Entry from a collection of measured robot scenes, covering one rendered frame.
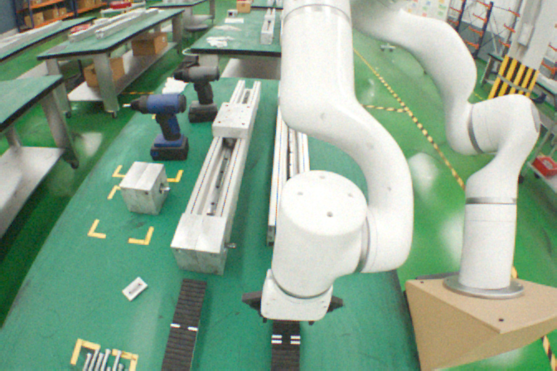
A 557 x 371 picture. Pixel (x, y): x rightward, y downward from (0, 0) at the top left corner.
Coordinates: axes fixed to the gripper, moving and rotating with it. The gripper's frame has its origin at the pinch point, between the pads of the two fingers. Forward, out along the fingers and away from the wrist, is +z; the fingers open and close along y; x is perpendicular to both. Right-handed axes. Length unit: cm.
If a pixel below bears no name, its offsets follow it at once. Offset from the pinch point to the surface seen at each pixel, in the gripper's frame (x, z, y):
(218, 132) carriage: 51, -4, -23
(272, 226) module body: 19.3, -1.7, -4.1
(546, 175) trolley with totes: 133, 57, 267
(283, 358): -7.8, 2.5, -0.3
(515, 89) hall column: 211, 4, 246
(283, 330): -2.3, 2.6, -0.5
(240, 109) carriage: 63, -6, -18
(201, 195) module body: 25.9, -2.4, -21.6
